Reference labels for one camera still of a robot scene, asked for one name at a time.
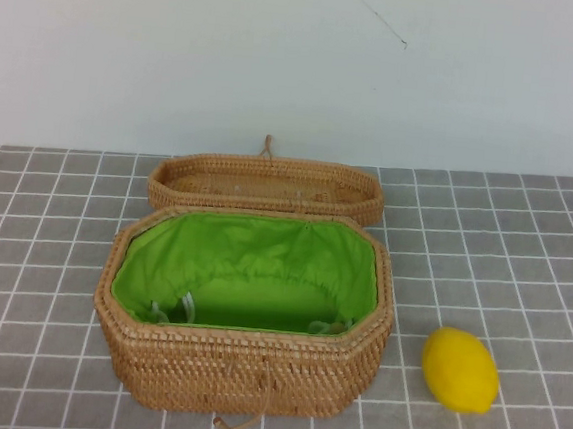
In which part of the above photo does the yellow lemon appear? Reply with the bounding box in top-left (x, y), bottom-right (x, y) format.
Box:
top-left (417, 324), bottom-right (505, 418)

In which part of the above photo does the green fabric basket lining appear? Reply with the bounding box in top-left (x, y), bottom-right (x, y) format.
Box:
top-left (109, 203), bottom-right (385, 344)

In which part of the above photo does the woven rattan basket lid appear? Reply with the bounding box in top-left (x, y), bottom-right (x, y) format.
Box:
top-left (144, 142), bottom-right (388, 231)

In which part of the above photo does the woven rattan basket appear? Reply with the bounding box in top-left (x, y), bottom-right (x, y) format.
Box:
top-left (82, 193), bottom-right (401, 429)

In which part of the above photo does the brown lid loop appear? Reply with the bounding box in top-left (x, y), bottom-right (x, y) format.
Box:
top-left (258, 133), bottom-right (277, 162)

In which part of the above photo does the thin dark thread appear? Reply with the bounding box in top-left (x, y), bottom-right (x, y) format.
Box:
top-left (344, 0), bottom-right (413, 51)

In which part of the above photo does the grey checked tablecloth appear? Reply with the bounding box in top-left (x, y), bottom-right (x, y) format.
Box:
top-left (0, 124), bottom-right (573, 429)

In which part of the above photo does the white drawstring cord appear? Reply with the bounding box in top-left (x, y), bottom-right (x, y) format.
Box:
top-left (149, 287), bottom-right (198, 326)
top-left (307, 316), bottom-right (354, 339)

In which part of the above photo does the brown toggle closure cord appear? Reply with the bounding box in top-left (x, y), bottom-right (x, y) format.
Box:
top-left (211, 356), bottom-right (275, 429)

